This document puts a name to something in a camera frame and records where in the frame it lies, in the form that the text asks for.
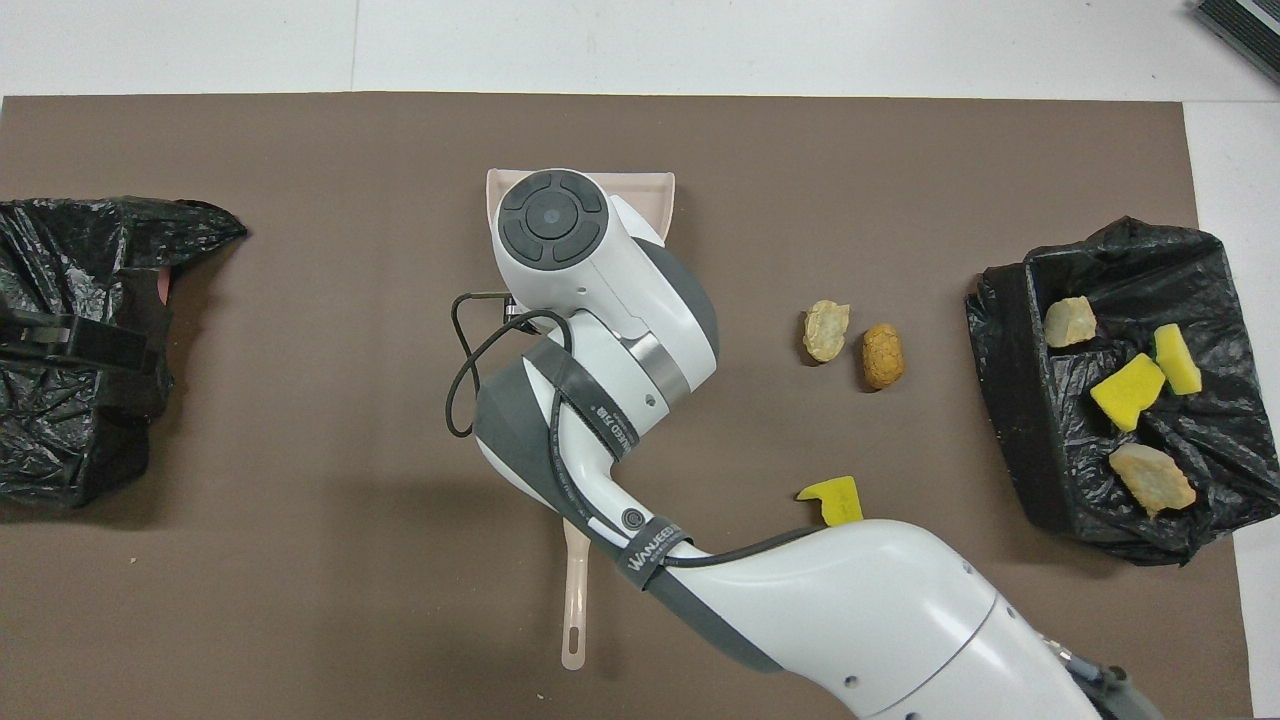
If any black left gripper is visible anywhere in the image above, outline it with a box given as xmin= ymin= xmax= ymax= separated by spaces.
xmin=0 ymin=308 xmax=166 ymax=379

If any beige plastic dustpan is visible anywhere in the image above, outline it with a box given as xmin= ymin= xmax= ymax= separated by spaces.
xmin=486 ymin=168 xmax=676 ymax=246

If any pale bread chunk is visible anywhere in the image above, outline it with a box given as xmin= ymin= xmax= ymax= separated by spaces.
xmin=1108 ymin=443 xmax=1198 ymax=518
xmin=802 ymin=300 xmax=851 ymax=364

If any beige hand brush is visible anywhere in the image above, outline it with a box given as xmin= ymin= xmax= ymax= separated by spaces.
xmin=560 ymin=518 xmax=593 ymax=672

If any brown fried croquette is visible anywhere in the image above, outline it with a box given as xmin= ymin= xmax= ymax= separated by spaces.
xmin=863 ymin=323 xmax=906 ymax=391

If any orange crusted bread piece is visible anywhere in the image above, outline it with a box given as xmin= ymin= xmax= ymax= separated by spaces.
xmin=1044 ymin=296 xmax=1098 ymax=349

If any yellow green sponge piece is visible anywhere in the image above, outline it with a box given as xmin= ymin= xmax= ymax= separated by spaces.
xmin=1153 ymin=323 xmax=1203 ymax=396

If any black trash bag bin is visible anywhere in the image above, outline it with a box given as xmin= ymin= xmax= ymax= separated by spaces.
xmin=965 ymin=215 xmax=1280 ymax=568
xmin=0 ymin=196 xmax=249 ymax=513

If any brown table mat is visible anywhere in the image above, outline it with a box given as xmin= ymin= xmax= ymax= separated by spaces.
xmin=0 ymin=92 xmax=1256 ymax=720

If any dark grey ribbed object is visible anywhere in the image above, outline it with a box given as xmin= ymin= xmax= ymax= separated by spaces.
xmin=1190 ymin=0 xmax=1280 ymax=86

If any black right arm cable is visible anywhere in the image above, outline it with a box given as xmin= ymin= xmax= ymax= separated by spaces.
xmin=445 ymin=290 xmax=831 ymax=576

